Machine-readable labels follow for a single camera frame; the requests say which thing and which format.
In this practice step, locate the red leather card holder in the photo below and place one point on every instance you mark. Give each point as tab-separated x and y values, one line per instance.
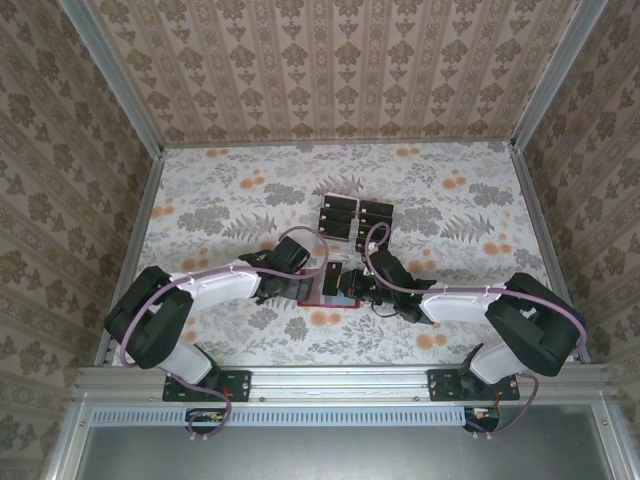
340	300

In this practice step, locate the clear acrylic card stand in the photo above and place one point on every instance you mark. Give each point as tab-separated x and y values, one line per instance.
334	241

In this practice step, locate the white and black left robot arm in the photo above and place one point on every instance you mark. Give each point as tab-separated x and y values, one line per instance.
220	285

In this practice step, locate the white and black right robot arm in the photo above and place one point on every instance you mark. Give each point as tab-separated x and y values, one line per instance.
460	306

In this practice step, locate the floral patterned table covering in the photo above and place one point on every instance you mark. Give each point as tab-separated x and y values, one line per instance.
450	200

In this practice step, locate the grey metal panel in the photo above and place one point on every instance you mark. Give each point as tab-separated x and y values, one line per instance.
350	455

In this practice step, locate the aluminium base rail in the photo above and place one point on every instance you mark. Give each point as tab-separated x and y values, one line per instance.
340	382

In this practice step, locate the aluminium table edge rail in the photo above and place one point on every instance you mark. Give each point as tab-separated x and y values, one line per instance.
548	250
135	240

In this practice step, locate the aluminium lower frame bar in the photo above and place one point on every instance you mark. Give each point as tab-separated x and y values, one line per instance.
612	445
67	445

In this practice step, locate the aluminium frame post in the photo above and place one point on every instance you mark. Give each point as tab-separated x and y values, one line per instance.
557	75
117	75

